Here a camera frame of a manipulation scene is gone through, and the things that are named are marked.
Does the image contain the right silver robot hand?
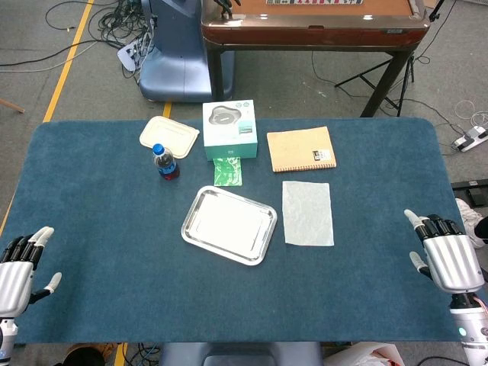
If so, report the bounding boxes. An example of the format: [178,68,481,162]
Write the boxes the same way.
[403,208,486,295]

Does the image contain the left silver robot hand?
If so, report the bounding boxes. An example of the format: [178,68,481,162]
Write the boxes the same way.
[0,226,63,318]

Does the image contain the translucent white cloth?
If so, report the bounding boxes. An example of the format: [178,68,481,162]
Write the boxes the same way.
[281,181,336,247]

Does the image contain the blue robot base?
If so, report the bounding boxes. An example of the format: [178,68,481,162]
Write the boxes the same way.
[138,0,236,103]

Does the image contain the silver metal tray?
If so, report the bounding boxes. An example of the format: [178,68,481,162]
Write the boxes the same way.
[180,185,278,267]

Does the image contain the black-fingered robot hand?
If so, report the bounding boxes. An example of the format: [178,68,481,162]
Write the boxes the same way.
[213,0,242,18]

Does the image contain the black shoe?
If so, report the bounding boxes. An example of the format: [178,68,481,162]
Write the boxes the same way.
[474,215,488,245]

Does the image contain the white sneaker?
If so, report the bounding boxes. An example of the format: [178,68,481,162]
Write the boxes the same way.
[455,197,487,249]

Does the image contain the blue felt table cover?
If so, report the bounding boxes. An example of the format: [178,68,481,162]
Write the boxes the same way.
[0,117,486,344]

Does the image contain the white power strip with plugs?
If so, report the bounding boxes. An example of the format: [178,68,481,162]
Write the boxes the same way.
[452,125,488,153]
[117,40,148,72]

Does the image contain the white plastic bag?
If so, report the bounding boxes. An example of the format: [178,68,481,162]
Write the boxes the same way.
[323,342,405,366]

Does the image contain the black tripod stand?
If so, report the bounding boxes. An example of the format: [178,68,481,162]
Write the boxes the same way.
[334,55,416,117]

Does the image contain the wooden stick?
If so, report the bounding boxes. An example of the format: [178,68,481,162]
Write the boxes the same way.
[0,98,26,114]

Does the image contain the brown spiral notebook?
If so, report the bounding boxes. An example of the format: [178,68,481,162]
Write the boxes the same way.
[266,126,338,174]

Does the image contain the cola bottle with blue cap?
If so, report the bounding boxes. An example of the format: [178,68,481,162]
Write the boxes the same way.
[152,143,181,181]

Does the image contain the beige lidded lunch box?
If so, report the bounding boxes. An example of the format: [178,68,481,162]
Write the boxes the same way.
[138,115,201,159]

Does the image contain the grey-blue robot torso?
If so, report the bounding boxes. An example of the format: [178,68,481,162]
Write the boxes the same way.
[159,341,324,366]

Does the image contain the green patterned packet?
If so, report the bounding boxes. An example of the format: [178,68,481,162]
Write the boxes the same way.
[213,156,244,188]

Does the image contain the black stand pole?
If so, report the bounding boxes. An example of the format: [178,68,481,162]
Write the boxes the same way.
[429,0,447,22]

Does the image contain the teal and white product box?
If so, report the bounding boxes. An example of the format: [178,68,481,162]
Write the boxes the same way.
[201,99,258,161]

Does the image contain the brown mahjong table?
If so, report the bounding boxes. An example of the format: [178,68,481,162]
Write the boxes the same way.
[201,0,432,118]

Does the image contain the face-up mahjong tile row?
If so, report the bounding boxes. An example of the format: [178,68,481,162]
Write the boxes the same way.
[265,0,363,6]

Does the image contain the black metal frame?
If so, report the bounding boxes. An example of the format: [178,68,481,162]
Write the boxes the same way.
[451,178,488,209]

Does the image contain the white coiled cable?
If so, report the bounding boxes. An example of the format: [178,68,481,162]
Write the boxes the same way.
[454,99,488,129]

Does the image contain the tangled black floor cables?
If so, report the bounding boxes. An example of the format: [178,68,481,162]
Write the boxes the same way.
[45,0,153,50]

